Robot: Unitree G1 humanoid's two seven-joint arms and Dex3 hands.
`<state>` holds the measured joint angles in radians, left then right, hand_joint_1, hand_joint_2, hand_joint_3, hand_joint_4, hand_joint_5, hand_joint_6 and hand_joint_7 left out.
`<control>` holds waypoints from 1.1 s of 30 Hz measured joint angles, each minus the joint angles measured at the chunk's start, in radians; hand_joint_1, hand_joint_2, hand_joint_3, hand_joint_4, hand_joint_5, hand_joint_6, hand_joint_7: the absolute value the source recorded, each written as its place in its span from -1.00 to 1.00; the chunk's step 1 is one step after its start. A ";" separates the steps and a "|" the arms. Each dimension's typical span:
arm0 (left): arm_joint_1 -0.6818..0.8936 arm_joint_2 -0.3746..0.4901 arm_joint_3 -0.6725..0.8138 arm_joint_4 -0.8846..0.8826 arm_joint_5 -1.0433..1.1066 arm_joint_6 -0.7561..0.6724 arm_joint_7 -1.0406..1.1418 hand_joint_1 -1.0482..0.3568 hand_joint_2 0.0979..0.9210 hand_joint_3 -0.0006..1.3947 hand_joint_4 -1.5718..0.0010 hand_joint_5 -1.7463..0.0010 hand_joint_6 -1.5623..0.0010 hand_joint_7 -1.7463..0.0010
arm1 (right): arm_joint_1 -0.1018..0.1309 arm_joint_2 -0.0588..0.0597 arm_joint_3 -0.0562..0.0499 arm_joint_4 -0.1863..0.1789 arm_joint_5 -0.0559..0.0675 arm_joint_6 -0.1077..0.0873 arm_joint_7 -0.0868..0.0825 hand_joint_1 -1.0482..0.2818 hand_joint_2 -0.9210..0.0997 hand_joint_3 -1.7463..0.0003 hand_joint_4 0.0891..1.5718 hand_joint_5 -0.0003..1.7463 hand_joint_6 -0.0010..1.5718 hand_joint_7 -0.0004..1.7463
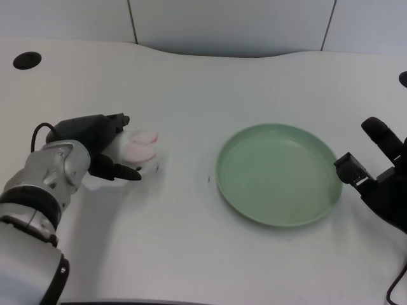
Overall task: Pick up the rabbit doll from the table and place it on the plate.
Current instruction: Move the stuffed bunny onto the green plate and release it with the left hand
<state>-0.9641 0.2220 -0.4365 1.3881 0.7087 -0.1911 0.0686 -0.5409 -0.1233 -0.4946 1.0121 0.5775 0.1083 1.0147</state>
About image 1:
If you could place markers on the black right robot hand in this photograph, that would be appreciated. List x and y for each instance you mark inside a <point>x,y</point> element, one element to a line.
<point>386,190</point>

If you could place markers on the green round plate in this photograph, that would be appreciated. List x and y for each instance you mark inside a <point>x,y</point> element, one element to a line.
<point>276,174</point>

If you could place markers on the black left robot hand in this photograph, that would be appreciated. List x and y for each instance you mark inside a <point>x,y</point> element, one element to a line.
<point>86,133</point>

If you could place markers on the white rabbit doll pink ears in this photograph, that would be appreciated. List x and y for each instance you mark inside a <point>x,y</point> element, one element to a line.
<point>143,149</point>

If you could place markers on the black round table grommet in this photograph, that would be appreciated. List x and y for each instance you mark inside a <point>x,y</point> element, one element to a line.
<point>27,60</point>
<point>403,79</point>

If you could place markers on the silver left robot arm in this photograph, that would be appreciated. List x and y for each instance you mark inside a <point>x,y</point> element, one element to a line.
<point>38,190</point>

